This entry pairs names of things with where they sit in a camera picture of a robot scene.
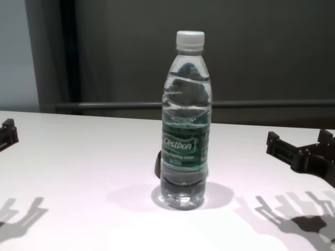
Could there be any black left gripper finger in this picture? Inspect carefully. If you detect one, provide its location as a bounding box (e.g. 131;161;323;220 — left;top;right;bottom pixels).
0;118;20;153

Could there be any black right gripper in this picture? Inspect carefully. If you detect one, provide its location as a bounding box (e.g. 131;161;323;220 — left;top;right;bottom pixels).
266;129;335;188

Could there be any clear water bottle green label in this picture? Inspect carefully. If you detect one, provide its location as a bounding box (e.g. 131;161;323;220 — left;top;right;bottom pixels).
159;30;213;210

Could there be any green YES button black base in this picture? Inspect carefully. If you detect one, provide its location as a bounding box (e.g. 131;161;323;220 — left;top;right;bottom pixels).
153;155;210;181

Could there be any dark vertical post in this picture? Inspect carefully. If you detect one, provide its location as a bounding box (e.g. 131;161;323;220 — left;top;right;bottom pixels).
59;0;82;116

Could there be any thin grey horizontal rail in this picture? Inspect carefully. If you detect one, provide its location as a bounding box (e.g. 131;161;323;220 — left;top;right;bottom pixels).
54;99;335;110

